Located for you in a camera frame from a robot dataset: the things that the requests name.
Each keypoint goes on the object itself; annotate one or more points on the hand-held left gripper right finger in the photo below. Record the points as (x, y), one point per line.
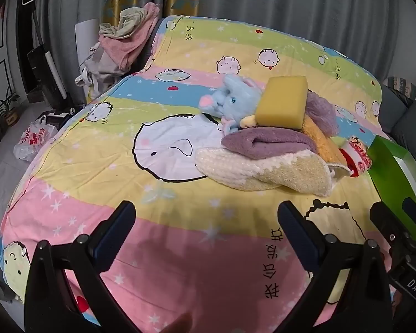
(300, 232)

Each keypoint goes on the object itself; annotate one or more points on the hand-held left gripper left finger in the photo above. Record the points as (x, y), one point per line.
(114, 229)

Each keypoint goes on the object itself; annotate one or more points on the green box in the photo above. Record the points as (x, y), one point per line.
(384, 166)

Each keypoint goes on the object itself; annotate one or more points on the cream knit towel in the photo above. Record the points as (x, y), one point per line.
(235, 170)

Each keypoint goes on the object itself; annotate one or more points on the orange towel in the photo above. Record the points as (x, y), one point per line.
(324, 145)

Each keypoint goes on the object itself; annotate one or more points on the purple towel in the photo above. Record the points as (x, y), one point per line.
(263, 140)

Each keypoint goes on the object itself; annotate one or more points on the yellow sponge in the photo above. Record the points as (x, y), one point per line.
(280, 104)

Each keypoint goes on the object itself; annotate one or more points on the blue plush elephant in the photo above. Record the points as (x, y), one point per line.
(235, 97)

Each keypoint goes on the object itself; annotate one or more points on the striped cartoon printed bed sheet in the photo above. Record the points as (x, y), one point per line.
(90, 166)

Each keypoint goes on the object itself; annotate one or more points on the red and white packet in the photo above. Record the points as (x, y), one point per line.
(357, 156)

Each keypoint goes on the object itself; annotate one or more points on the white plastic bag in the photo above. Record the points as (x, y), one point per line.
(34, 138)

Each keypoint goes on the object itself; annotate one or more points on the striped pillow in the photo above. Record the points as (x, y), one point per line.
(402, 86)

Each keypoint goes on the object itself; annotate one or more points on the potted plant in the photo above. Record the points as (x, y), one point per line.
(10, 118)

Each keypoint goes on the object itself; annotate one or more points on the grey and white clothes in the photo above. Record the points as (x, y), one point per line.
(100, 69)

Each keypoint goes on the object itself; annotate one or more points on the black upright vacuum cleaner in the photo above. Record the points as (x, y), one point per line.
(45, 73)

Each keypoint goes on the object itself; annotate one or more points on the pink towel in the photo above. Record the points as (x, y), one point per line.
(131, 45)

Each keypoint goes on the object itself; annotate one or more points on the white board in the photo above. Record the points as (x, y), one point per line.
(86, 34)

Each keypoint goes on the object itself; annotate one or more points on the pale green cloth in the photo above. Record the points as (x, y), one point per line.
(131, 20)

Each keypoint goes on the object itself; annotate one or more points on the grey curtain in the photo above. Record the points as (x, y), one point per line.
(298, 3)

